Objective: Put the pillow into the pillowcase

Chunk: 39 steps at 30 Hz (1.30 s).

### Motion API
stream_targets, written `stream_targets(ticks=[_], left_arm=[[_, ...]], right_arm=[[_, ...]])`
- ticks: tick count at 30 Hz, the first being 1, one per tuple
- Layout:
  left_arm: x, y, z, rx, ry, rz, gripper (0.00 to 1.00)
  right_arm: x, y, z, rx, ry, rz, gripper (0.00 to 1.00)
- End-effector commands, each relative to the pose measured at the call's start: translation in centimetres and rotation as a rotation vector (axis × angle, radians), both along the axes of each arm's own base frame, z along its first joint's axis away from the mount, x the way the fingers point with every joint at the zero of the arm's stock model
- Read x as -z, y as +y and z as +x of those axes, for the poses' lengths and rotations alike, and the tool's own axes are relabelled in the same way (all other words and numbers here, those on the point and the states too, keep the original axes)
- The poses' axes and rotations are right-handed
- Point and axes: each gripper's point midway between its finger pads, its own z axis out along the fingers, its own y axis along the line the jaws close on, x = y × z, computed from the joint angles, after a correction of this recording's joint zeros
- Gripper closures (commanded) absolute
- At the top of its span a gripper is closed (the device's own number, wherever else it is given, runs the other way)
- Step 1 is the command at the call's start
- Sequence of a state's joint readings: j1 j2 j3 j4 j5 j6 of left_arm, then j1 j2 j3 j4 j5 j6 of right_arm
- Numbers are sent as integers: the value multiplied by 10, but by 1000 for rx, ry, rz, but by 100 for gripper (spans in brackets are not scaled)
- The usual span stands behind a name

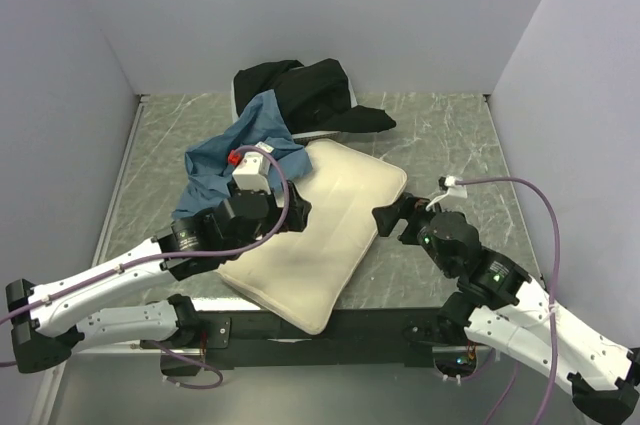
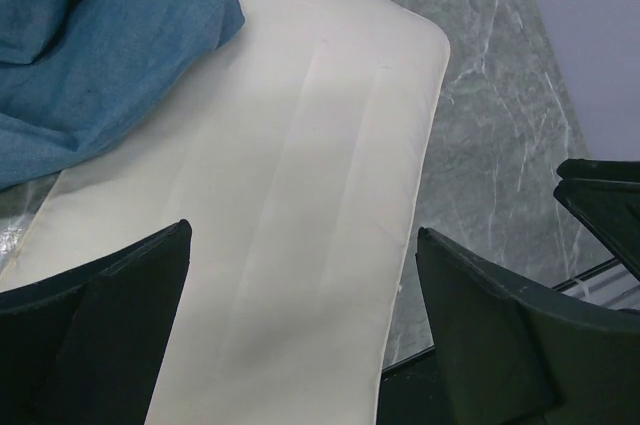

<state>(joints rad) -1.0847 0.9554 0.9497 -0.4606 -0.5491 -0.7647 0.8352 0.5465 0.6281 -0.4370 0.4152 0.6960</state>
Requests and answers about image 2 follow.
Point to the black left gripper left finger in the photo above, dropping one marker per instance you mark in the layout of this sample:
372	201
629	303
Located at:
86	346

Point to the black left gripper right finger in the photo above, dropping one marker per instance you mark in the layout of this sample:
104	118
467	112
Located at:
512	351

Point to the cream white pillow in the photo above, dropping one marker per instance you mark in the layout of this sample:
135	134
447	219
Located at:
295	152

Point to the blue fabric pillowcase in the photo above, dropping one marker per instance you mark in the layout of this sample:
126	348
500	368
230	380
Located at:
78	75

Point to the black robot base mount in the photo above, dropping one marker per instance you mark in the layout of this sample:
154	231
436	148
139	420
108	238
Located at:
604	197

